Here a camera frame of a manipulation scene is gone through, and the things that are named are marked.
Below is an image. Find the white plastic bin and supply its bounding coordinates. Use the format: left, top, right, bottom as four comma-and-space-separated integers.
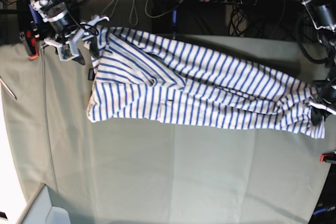
0, 183, 71, 224

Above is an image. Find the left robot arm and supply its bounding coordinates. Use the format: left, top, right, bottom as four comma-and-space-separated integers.
295, 0, 335, 126

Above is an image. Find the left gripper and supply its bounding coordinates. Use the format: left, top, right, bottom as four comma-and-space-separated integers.
308, 87, 335, 126

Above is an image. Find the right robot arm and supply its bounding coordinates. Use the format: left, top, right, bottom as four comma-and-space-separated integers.
29, 0, 109, 65

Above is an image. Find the green table cloth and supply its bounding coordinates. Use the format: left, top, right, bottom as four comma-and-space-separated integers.
1, 44, 335, 223

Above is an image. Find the red black clamp right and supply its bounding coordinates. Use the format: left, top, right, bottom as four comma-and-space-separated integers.
320, 151, 336, 165

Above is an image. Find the red black clamp left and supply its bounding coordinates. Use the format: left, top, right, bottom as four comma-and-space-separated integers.
16, 0, 40, 60

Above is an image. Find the blue white striped t-shirt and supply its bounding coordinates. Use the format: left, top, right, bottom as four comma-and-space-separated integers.
87, 26, 325, 138

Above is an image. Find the red black clamp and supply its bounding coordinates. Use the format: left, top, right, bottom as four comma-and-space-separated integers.
320, 151, 336, 165
16, 0, 40, 60

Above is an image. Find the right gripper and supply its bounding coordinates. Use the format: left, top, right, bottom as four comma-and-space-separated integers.
44, 15, 110, 66

